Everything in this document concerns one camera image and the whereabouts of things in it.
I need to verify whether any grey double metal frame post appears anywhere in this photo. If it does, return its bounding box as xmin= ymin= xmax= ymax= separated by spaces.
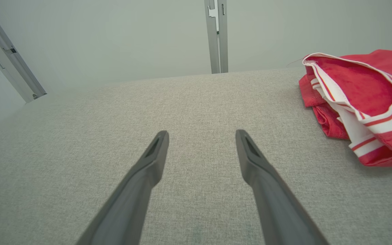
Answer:
xmin=204 ymin=0 xmax=229 ymax=74

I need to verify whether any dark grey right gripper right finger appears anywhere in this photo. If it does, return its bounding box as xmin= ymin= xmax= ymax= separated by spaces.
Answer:
xmin=235 ymin=129 xmax=330 ymax=245

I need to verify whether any red jersey with white sleeves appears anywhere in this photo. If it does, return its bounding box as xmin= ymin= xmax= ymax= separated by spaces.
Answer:
xmin=302 ymin=49 xmax=392 ymax=167

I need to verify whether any grey slanted metal frame post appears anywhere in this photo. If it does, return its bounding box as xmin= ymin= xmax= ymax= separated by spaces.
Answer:
xmin=0 ymin=0 xmax=47 ymax=104

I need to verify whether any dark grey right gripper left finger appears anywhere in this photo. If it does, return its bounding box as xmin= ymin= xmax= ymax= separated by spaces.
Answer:
xmin=76 ymin=131 xmax=170 ymax=245

